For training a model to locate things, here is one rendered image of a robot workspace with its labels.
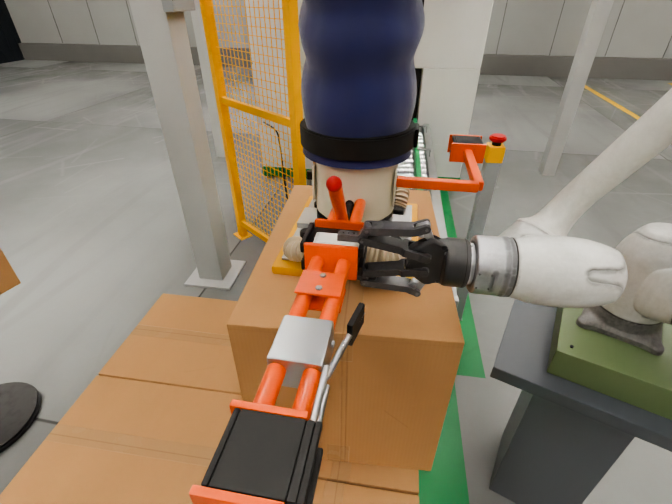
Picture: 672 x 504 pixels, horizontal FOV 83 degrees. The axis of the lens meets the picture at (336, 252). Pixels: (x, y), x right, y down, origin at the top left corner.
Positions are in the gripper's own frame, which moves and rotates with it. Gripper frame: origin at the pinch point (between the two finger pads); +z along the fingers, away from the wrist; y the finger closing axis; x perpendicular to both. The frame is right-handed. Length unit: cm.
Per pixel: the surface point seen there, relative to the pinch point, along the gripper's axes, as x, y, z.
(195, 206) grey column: 129, 66, 100
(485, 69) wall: 925, 110, -194
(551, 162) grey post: 343, 106, -164
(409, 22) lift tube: 20.5, -30.2, -8.4
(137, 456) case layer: -6, 66, 51
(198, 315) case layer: 46, 66, 59
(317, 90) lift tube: 18.7, -20.2, 6.1
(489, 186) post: 117, 38, -51
